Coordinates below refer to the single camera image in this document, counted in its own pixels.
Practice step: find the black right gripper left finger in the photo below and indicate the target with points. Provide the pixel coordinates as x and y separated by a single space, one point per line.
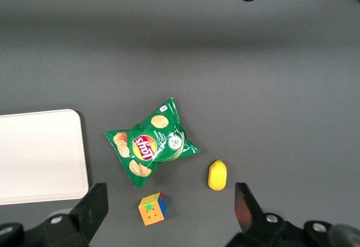
84 219

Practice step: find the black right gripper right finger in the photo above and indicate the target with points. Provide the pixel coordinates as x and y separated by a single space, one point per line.
253 227

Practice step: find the pale pink plastic tray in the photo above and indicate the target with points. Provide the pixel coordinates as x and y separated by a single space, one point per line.
39 157

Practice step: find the yellow lemon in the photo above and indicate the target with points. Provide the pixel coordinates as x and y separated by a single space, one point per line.
217 175

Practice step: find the orange puzzle cube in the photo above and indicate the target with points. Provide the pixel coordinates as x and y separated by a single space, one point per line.
150 211

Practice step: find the green chips bag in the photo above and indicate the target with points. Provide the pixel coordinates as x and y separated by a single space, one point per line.
152 145

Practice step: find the dark grey table mat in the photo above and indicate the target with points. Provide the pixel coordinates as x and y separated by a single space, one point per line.
180 47

